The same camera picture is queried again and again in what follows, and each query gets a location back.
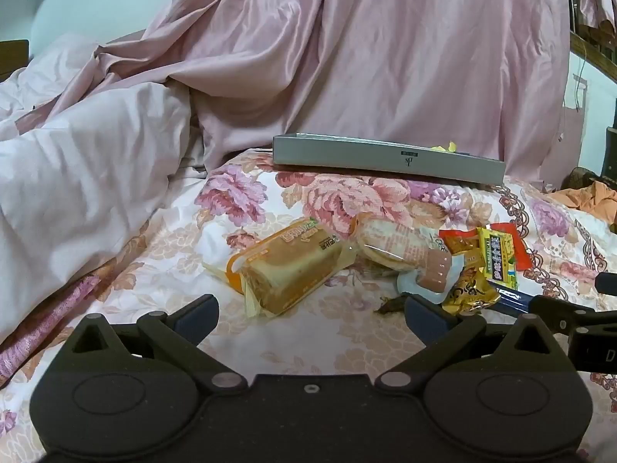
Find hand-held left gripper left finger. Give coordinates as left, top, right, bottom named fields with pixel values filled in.
left=62, top=294, right=249, bottom=395

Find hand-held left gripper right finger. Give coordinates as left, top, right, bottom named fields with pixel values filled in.
left=375, top=294, right=567, bottom=395

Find dark blue snack packet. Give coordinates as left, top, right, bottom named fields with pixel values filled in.
left=487, top=282, right=536, bottom=319

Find pale blue sausage packet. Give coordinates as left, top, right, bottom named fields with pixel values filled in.
left=396, top=251, right=466, bottom=306

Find yellow green snack packet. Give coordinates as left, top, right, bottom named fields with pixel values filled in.
left=476, top=226, right=520, bottom=292

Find brown tofu snack packet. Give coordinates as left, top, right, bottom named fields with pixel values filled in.
left=438, top=229, right=485, bottom=268

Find orange bread packet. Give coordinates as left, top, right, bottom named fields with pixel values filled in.
left=202, top=217, right=357, bottom=319

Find grey cardboard box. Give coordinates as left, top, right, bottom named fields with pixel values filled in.
left=272, top=132, right=507, bottom=186

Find small brown scrap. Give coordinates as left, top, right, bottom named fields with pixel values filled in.
left=375, top=296, right=410, bottom=314

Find golden brown snack packet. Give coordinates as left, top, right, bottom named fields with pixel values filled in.
left=441, top=265, right=502, bottom=316

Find floral bed sheet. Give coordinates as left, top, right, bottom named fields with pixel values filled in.
left=0, top=147, right=617, bottom=463

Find red snack packet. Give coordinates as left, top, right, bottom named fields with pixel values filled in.
left=487, top=223, right=534, bottom=273

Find round cake packet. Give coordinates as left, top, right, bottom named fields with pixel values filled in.
left=349, top=217, right=451, bottom=275

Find orange cloth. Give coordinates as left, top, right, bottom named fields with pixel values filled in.
left=547, top=181, right=617, bottom=232

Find pink patterned blanket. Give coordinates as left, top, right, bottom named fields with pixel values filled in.
left=0, top=275, right=104, bottom=379

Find white quilt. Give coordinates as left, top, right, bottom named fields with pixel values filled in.
left=0, top=34, right=208, bottom=348

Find pink satin curtain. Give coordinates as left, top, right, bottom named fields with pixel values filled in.
left=14, top=0, right=613, bottom=194

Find wooden headboard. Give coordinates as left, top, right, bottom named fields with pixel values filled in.
left=0, top=40, right=30, bottom=80

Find wooden bed frame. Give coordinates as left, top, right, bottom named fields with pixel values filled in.
left=569, top=24, right=617, bottom=83

